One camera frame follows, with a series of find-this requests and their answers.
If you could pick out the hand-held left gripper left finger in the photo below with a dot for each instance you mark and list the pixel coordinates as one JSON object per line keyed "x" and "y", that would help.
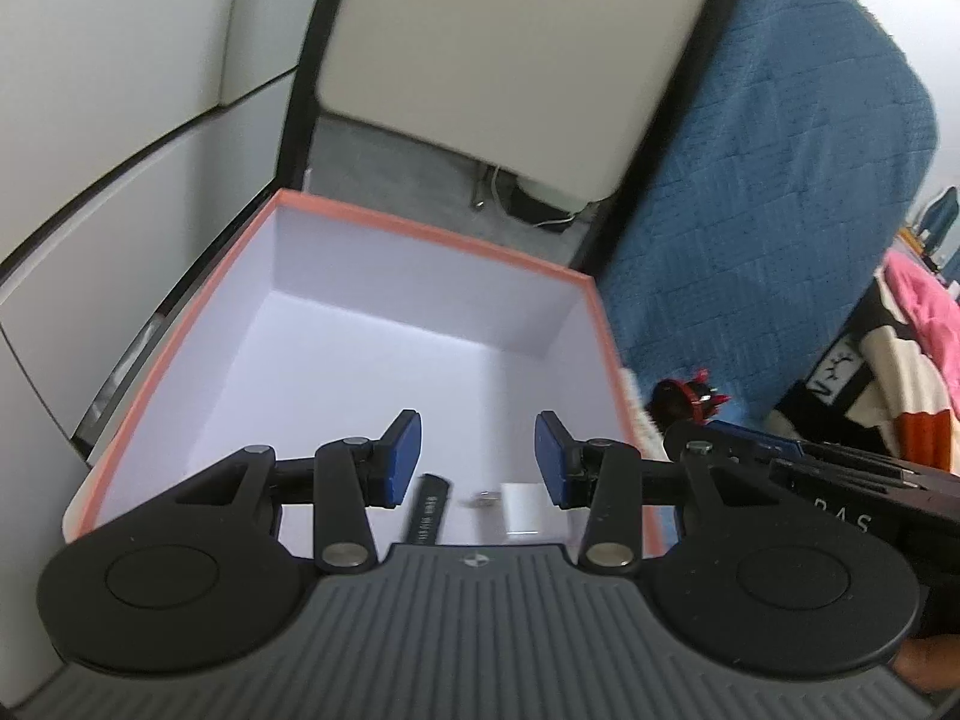
{"x": 399, "y": 457}

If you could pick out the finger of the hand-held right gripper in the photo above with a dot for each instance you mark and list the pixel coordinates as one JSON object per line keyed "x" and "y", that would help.
{"x": 765, "y": 448}

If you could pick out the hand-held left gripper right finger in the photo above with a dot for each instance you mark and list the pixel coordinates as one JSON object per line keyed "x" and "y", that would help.
{"x": 547, "y": 457}

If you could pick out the orange cardboard box white inside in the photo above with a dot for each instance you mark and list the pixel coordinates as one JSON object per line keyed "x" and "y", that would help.
{"x": 390, "y": 360}

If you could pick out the red and black horned figurine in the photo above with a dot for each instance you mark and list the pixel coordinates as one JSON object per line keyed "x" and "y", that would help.
{"x": 679, "y": 396}

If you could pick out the person's right hand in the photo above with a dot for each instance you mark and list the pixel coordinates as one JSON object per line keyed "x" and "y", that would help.
{"x": 934, "y": 667}

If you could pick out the white power adapter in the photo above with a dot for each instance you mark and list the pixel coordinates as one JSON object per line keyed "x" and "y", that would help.
{"x": 525, "y": 510}

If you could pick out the white black orange striped blanket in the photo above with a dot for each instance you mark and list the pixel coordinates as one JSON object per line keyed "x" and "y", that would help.
{"x": 892, "y": 382}

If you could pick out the pink cloth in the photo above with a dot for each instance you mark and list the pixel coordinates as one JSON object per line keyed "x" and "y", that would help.
{"x": 930, "y": 315}

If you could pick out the blue textured bed cover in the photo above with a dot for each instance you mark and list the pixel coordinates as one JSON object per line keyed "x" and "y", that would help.
{"x": 765, "y": 165}

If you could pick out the teal background object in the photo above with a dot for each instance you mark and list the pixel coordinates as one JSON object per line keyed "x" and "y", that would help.
{"x": 942, "y": 216}

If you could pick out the white cabinet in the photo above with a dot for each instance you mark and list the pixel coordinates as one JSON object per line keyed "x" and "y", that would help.
{"x": 112, "y": 90}

